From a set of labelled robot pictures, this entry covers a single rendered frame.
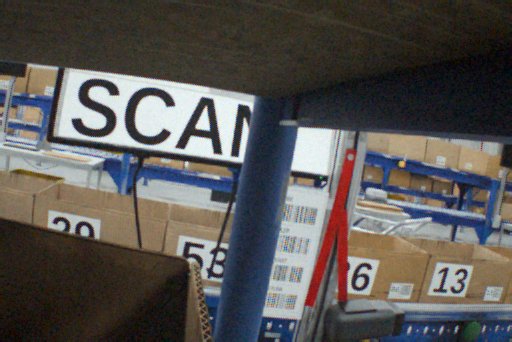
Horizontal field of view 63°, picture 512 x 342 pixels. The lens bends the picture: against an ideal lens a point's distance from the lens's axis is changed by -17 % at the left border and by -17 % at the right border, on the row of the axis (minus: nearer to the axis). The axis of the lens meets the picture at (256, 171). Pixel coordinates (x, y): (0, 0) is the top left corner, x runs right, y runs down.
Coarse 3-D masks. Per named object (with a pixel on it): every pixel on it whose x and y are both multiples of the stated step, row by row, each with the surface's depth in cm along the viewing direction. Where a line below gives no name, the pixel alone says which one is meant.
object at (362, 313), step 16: (336, 304) 71; (352, 304) 69; (368, 304) 69; (384, 304) 70; (336, 320) 66; (352, 320) 66; (368, 320) 66; (384, 320) 67; (400, 320) 67; (336, 336) 66; (352, 336) 66; (368, 336) 67; (384, 336) 67
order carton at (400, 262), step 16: (352, 240) 165; (368, 240) 166; (384, 240) 167; (400, 240) 162; (352, 256) 135; (368, 256) 136; (384, 256) 136; (400, 256) 137; (416, 256) 138; (384, 272) 137; (400, 272) 138; (416, 272) 139; (384, 288) 138; (416, 288) 140
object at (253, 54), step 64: (0, 0) 8; (64, 0) 8; (128, 0) 8; (192, 0) 7; (256, 0) 7; (320, 0) 6; (384, 0) 6; (448, 0) 5; (64, 64) 22; (128, 64) 19; (192, 64) 16; (256, 64) 14; (320, 64) 12; (384, 64) 10; (448, 64) 10; (256, 128) 27; (320, 128) 19; (384, 128) 11; (448, 128) 8; (256, 192) 27; (256, 256) 27; (256, 320) 27
